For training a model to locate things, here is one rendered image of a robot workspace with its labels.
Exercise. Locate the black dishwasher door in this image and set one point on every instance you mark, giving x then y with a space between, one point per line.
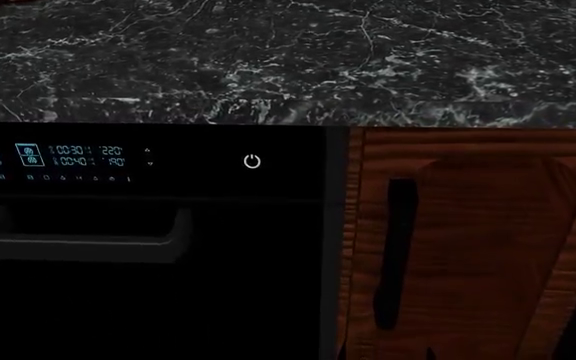
248 285

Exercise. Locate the black dishwasher control panel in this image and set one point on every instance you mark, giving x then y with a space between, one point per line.
168 161

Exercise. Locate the brown wooden cabinet door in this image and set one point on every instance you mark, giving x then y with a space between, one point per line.
488 247

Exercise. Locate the black marble countertop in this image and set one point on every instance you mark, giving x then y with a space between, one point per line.
288 60

